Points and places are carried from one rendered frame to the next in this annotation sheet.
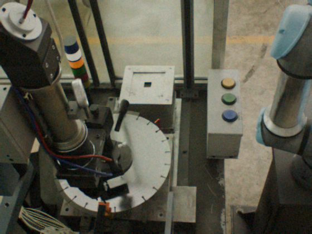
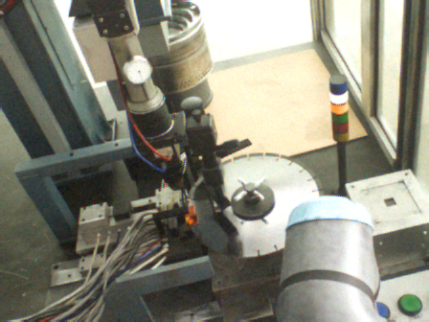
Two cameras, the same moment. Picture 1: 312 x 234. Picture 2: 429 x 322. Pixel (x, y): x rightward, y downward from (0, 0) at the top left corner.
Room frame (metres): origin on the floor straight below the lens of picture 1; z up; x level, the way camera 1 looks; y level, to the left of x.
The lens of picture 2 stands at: (0.41, -0.71, 1.88)
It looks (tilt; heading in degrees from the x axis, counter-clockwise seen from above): 41 degrees down; 73
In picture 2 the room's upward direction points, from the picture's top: 9 degrees counter-clockwise
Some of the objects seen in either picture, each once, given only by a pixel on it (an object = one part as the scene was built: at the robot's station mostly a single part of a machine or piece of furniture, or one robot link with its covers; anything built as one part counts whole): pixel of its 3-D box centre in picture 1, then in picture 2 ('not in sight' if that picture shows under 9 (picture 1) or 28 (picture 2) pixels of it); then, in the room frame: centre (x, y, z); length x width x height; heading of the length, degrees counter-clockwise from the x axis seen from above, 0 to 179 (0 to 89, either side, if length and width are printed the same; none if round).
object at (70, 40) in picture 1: (70, 44); (338, 83); (0.88, 0.21, 1.14); 0.05 x 0.04 x 0.03; 78
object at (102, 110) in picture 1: (102, 135); (206, 149); (0.51, 0.12, 1.17); 0.06 x 0.05 x 0.20; 159
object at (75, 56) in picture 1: (73, 52); (338, 94); (0.88, 0.21, 1.11); 0.05 x 0.04 x 0.03; 78
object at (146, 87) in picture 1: (149, 98); (389, 220); (0.90, 0.00, 0.82); 0.18 x 0.18 x 0.15; 78
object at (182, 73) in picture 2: not in sight; (171, 63); (0.58, 0.92, 0.93); 0.31 x 0.31 x 0.36
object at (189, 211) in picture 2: (102, 223); (176, 219); (0.40, 0.17, 0.95); 0.10 x 0.03 x 0.07; 168
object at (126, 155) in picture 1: (112, 156); (252, 197); (0.59, 0.13, 0.96); 0.11 x 0.11 x 0.03
